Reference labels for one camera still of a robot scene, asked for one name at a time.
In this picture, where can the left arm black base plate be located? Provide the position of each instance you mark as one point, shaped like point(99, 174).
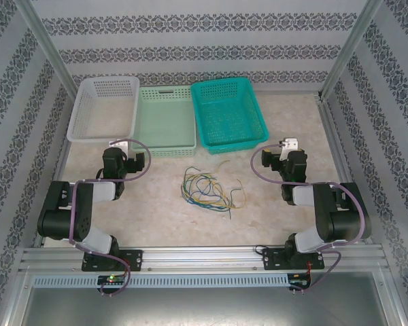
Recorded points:
point(132, 259)

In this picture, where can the aluminium mounting rail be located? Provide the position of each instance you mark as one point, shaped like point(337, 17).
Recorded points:
point(204, 259)

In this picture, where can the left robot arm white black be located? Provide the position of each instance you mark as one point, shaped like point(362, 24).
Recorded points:
point(54, 217)

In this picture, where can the aluminium frame post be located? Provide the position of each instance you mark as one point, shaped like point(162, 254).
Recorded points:
point(352, 44)
point(44, 44)

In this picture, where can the light green plastic basket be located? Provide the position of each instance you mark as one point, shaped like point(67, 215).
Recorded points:
point(166, 122)

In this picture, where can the aluminium table edge rail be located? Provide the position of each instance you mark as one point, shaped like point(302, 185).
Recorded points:
point(59, 163)
point(340, 153)

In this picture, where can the white plastic basket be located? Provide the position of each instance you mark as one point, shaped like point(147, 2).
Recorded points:
point(88, 105)

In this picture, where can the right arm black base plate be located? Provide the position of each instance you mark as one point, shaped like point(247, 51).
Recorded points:
point(272, 259)

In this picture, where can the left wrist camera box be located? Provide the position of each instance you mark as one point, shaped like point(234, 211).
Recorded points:
point(119, 144)

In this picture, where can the grey metal panel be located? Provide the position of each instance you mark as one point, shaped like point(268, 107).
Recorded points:
point(204, 307)

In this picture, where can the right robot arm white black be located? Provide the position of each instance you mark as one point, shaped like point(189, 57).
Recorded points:
point(347, 217)

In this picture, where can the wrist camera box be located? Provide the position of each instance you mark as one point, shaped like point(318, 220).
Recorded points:
point(119, 144)
point(289, 146)

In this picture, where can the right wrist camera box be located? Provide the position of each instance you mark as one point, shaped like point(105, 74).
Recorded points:
point(289, 146)

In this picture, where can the teal plastic basket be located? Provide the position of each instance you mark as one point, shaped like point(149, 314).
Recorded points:
point(224, 112)

